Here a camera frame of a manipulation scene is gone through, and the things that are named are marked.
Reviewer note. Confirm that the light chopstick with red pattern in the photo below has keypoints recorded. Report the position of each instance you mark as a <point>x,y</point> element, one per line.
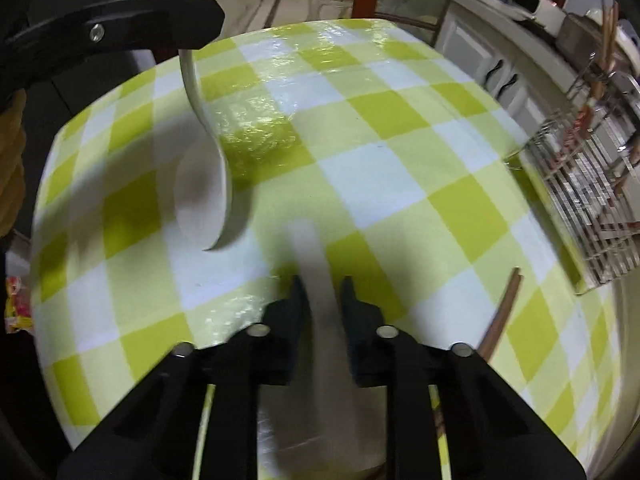
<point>595,85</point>

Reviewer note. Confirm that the white plastic spoon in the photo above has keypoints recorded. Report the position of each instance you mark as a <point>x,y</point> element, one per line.
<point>202,195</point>

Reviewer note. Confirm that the brown wooden chopstick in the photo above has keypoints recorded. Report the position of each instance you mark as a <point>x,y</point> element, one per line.
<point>500,305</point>
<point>509,310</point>
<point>613,35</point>

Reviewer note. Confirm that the white round plate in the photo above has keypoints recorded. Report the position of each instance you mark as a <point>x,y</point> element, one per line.
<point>320,440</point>

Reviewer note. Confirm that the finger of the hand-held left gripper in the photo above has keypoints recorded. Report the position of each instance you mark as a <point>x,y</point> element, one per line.
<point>140,22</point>

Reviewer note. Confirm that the white kitchen appliance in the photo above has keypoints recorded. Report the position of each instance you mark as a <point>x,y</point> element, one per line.
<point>545,10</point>

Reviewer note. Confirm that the white kitchen counter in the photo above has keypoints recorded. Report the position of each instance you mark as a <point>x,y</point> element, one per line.
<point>465,45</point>

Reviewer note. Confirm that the stainless steel pot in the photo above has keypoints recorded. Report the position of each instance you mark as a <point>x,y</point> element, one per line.
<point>575,35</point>

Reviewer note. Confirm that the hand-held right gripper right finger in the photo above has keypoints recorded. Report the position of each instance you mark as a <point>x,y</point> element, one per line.
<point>357,340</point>

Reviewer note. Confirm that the yellow red snack packet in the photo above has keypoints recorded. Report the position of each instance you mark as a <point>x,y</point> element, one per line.
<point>19,305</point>

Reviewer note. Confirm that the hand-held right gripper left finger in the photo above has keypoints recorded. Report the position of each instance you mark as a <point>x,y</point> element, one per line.
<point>292,320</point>

